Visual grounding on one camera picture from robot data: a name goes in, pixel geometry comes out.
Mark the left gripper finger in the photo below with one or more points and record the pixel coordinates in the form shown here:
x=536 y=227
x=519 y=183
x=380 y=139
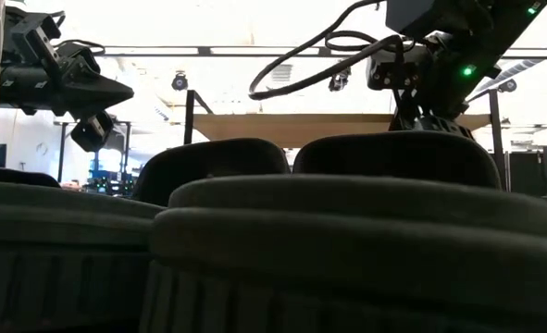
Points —
x=92 y=131
x=34 y=39

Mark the black rubber slide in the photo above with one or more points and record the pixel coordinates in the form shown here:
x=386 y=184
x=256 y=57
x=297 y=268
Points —
x=23 y=178

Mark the dark green rubber slide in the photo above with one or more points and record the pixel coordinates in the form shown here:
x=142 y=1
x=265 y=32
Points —
x=60 y=222
x=347 y=240

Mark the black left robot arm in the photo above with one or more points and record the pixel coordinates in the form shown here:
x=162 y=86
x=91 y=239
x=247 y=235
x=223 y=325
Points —
x=9 y=51

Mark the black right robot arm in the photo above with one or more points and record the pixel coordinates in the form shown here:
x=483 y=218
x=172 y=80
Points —
x=509 y=32

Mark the equipment rack with lights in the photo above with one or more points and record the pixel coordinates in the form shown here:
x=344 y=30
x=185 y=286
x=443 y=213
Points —
x=106 y=185

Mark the black ceiling spotlight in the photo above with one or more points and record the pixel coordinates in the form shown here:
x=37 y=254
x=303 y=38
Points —
x=339 y=82
x=179 y=82
x=509 y=85

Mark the black partition panels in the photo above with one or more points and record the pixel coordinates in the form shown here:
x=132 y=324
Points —
x=527 y=173

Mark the overhead light bar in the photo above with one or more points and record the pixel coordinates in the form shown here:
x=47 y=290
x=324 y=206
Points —
x=203 y=51

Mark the black rack frame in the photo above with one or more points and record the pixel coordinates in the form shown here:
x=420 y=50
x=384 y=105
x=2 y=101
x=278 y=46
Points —
x=63 y=152

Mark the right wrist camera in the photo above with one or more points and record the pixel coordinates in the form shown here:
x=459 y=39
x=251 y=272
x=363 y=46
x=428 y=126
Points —
x=393 y=62

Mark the black frame wooden shelf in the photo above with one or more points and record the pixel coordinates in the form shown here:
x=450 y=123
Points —
x=301 y=129

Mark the silver ceiling duct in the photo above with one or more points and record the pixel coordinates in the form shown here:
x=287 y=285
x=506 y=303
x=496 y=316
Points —
x=281 y=73

